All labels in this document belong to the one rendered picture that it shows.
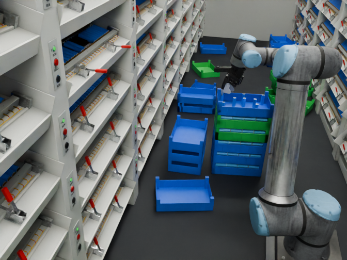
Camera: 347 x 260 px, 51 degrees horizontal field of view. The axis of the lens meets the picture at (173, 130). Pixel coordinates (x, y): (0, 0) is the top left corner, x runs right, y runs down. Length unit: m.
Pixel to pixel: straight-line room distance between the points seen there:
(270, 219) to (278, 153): 0.25
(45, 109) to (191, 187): 1.32
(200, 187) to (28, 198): 1.30
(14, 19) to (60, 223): 0.60
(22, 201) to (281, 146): 0.89
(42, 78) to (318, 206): 1.09
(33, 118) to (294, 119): 0.88
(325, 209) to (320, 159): 1.09
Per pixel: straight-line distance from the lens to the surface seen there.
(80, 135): 1.21
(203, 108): 2.91
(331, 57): 1.38
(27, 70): 0.93
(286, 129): 1.36
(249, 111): 2.04
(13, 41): 0.83
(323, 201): 1.56
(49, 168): 1.05
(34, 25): 0.88
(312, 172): 2.44
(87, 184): 1.32
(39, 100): 0.95
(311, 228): 1.54
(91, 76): 1.17
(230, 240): 1.84
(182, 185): 2.10
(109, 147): 1.51
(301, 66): 1.33
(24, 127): 0.89
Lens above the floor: 1.30
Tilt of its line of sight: 29 degrees down
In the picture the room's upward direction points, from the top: 2 degrees clockwise
